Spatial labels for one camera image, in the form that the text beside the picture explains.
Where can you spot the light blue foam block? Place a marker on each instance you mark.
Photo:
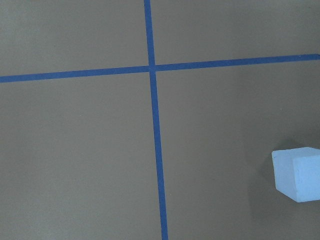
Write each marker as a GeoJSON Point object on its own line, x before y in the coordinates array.
{"type": "Point", "coordinates": [297, 173]}

